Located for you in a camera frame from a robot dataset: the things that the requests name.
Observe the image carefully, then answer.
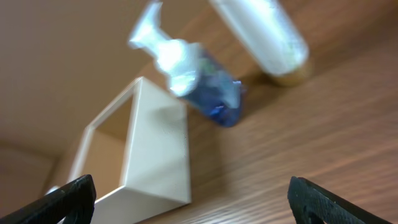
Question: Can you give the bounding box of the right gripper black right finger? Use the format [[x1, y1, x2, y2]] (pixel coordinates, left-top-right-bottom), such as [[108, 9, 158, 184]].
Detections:
[[287, 176, 391, 224]]

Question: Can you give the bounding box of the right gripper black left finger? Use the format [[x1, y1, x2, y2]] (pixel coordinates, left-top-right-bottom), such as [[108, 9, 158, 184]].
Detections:
[[1, 174, 96, 224]]

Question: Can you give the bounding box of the blue spray bottle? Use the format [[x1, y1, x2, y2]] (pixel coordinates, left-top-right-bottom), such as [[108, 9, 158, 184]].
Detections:
[[128, 1, 243, 127]]

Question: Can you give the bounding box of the white tube with gold cap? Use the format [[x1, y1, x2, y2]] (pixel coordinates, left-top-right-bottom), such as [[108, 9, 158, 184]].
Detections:
[[210, 0, 312, 86]]

